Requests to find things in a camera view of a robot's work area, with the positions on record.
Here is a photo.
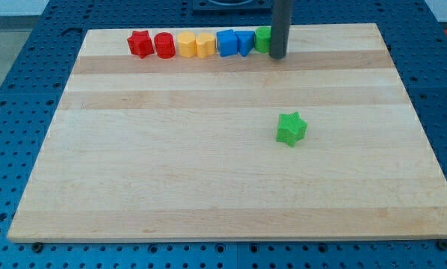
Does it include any green star block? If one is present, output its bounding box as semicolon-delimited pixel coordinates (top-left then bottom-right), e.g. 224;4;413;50
276;112;307;147

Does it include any green circle block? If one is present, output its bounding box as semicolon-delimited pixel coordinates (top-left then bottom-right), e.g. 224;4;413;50
254;26;271;53

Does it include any red star block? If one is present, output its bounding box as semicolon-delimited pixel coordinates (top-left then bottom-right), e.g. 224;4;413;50
127;31;155;58

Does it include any yellow heart block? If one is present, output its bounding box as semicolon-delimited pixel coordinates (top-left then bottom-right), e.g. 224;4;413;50
196;33;216;58

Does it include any blue cube block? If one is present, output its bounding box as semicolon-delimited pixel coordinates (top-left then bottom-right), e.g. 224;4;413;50
217;29;238;57

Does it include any blue triangle block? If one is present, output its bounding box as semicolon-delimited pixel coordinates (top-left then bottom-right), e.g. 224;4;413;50
235;31;255;57

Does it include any light wooden board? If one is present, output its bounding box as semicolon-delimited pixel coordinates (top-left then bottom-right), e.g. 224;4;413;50
7;23;447;243

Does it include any yellow hexagon block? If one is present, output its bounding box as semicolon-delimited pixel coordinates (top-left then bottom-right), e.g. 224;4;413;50
176;31;197;58

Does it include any red cylinder block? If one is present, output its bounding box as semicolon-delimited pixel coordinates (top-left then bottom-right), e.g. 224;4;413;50
154;32;176;59

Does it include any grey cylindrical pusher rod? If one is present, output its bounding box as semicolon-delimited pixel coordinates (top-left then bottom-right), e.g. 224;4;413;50
269;0;295;60

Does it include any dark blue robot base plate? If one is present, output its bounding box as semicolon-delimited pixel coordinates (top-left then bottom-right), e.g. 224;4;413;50
190;0;273;14

